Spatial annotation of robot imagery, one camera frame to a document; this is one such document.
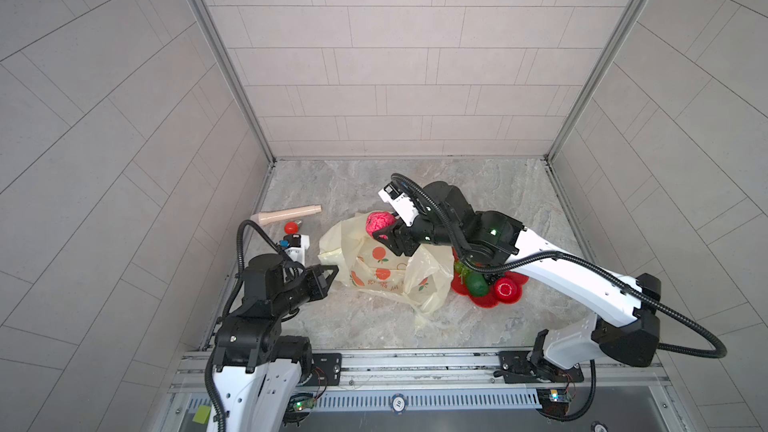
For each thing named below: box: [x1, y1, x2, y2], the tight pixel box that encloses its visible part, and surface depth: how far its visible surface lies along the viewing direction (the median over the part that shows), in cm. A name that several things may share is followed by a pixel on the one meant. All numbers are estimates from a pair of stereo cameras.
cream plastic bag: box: [318, 214, 455, 325], surface depth 72 cm
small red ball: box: [284, 221, 299, 235], surface depth 96 cm
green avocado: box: [466, 272, 488, 297], surface depth 81 cm
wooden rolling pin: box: [250, 204, 323, 226], surface depth 98 cm
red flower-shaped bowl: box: [451, 247, 529, 308], surface depth 80 cm
